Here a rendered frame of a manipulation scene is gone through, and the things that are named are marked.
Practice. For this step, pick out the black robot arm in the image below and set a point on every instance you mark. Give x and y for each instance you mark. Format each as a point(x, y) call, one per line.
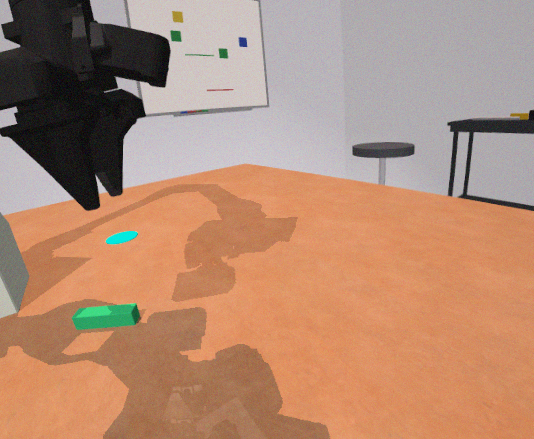
point(120, 51)

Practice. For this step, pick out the green rectangular block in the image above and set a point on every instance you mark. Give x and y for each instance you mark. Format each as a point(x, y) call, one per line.
point(106, 316)

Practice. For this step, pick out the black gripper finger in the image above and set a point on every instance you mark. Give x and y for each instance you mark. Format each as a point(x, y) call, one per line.
point(60, 144)
point(106, 142)

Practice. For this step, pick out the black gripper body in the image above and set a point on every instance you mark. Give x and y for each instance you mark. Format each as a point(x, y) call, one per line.
point(39, 78)

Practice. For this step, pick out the cyan circle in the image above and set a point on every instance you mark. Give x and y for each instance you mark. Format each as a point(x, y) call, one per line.
point(122, 237)

